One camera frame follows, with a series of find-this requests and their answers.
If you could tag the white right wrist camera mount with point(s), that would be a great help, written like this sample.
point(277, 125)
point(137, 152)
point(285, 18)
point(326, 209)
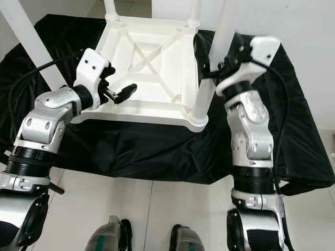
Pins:
point(261, 47)

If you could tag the white plastic table leg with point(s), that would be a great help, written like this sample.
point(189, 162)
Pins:
point(194, 13)
point(31, 42)
point(204, 94)
point(110, 10)

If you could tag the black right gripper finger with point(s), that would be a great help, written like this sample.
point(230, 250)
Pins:
point(202, 52)

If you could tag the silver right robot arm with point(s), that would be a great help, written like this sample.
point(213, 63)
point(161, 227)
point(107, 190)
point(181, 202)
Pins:
point(251, 130)

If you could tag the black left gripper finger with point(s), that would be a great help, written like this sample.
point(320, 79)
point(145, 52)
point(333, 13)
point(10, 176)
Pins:
point(126, 92)

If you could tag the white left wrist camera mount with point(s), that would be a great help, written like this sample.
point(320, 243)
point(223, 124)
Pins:
point(91, 65)

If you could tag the robot right leg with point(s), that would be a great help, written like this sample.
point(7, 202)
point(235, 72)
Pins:
point(187, 239)

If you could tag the black table cloth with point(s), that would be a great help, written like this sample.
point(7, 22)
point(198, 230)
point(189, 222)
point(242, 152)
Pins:
point(136, 151)

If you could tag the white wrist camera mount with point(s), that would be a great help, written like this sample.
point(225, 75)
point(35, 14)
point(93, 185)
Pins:
point(261, 47)
point(91, 65)

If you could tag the white plastic table top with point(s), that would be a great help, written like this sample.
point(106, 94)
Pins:
point(157, 102)

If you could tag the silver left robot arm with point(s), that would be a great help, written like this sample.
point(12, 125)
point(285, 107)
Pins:
point(42, 130)

